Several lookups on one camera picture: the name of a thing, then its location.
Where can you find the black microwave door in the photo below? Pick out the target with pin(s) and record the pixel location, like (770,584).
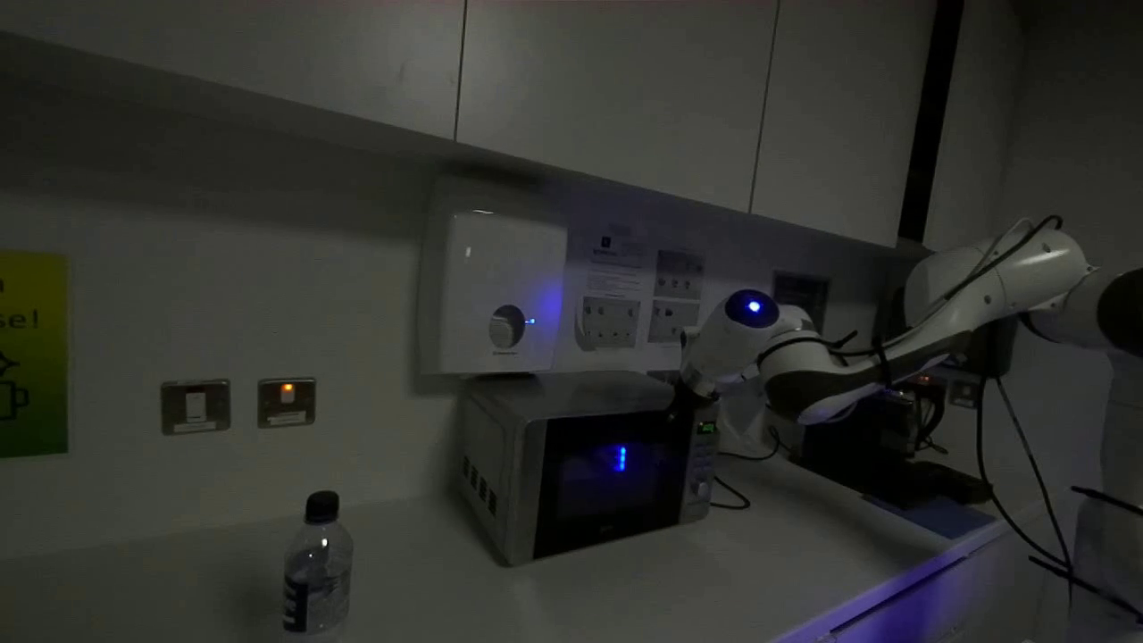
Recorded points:
(609,477)

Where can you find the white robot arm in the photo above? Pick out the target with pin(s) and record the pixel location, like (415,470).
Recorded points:
(1032,273)

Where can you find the white upper cabinets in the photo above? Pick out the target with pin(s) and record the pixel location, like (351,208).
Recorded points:
(788,110)

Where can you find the black coffee machine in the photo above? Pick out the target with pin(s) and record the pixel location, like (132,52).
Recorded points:
(873,450)

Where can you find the plastic water bottle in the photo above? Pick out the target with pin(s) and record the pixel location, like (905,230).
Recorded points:
(315,579)

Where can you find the blue counter mat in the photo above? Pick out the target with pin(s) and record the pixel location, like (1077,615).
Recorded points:
(945,516)

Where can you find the wall instruction stickers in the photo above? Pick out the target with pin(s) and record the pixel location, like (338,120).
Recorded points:
(634,292)

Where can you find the white wall water heater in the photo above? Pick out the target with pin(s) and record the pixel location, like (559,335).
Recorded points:
(490,296)

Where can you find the metal wall switch left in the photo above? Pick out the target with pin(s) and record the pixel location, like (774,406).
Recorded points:
(190,410)

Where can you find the green yellow wall poster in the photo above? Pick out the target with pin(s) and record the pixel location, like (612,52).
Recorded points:
(34,356)

